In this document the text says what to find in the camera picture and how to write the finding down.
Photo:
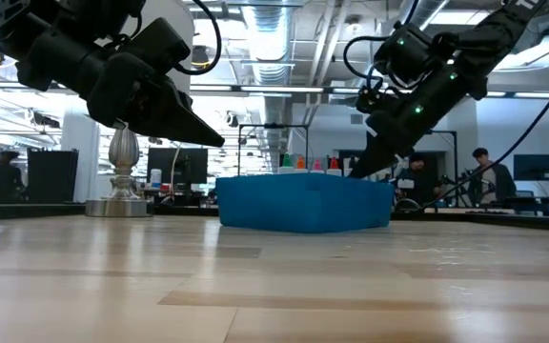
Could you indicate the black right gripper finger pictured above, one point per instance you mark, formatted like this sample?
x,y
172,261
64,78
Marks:
x,y
374,162

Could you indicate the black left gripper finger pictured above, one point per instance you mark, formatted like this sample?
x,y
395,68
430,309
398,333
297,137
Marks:
x,y
184,126

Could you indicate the large black food colouring bottle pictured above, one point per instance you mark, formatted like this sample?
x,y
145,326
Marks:
x,y
351,164

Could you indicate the large red food colouring bottle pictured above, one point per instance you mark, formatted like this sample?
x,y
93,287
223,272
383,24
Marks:
x,y
334,167

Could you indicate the large pink food colouring bottle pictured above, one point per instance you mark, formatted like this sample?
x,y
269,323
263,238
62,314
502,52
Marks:
x,y
317,167

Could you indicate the large orange food colouring bottle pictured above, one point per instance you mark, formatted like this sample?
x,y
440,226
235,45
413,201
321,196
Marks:
x,y
300,164

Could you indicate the large green food colouring bottle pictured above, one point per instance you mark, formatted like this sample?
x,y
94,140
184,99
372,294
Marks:
x,y
286,163

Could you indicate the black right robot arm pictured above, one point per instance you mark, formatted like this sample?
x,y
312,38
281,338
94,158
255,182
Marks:
x,y
484,38

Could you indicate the black computer monitor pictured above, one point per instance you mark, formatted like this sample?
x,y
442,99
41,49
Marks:
x,y
176,164
535,167

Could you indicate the person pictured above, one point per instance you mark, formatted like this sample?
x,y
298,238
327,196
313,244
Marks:
x,y
494,181
415,183
5,178

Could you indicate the black ceiling device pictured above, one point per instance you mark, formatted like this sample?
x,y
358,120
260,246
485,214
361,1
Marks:
x,y
200,57

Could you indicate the blue plastic bin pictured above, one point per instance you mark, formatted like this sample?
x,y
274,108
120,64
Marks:
x,y
303,205

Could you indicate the table lamp white shade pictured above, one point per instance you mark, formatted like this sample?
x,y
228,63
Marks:
x,y
122,190

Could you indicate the black panel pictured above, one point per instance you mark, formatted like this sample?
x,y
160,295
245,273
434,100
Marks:
x,y
53,176

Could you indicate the blue office chair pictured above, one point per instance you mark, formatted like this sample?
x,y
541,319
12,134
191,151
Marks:
x,y
524,194

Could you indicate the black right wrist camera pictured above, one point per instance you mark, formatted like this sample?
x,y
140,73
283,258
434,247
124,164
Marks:
x,y
374,101

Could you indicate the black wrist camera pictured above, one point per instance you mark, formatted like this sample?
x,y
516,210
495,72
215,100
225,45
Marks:
x,y
374,101
157,45

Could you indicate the black frame stand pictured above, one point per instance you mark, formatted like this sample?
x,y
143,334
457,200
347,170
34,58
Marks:
x,y
451,143
274,126

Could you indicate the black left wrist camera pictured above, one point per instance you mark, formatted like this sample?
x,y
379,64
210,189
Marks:
x,y
157,45

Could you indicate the black aluminium table frame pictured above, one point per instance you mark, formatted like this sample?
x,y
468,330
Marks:
x,y
55,209

